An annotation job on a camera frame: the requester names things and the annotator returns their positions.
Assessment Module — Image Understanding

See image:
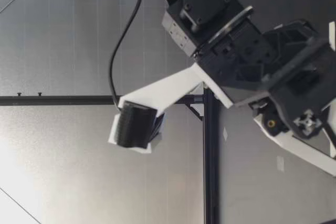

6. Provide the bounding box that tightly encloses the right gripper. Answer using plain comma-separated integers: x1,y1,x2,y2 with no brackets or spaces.
195,11,336,141

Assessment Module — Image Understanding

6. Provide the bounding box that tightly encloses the black cable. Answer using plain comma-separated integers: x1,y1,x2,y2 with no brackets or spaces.
108,0,144,109

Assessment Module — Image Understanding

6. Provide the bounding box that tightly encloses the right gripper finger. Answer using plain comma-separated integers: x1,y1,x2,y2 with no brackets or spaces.
253,110,336,177

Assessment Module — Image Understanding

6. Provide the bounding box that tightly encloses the black frame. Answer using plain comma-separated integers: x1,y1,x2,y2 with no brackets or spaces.
0,91,221,224

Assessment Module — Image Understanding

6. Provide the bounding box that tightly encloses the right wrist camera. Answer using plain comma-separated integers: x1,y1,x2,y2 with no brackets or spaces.
108,63,235,155

